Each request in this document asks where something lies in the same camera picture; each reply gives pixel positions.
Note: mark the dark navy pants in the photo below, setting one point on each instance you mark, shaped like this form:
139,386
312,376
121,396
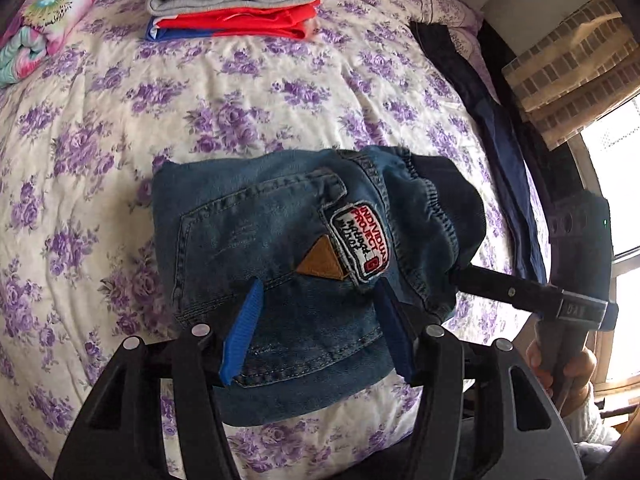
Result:
500,150

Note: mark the folded blue garment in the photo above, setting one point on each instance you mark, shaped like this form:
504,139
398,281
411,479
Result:
155,32

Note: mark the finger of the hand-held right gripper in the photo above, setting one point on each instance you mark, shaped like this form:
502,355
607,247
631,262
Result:
500,287

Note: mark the person's right hand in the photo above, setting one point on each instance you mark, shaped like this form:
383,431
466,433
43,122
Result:
580,375

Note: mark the blue denim pants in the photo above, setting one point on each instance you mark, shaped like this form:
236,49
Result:
275,220

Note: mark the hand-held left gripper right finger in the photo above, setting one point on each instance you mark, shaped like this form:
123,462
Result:
397,340

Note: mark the window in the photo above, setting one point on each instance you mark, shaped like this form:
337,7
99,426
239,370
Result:
620,170

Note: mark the person's right forearm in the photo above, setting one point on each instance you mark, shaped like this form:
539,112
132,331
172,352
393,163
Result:
592,425

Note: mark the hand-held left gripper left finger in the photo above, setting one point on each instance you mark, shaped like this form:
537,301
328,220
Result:
242,330

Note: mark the purple floral bed sheet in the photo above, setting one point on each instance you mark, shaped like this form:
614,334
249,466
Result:
150,110

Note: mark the folded red garment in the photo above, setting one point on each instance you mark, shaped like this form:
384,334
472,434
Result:
250,22

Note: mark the brick pattern curtain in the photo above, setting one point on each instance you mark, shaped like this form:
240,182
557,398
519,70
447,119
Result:
565,75

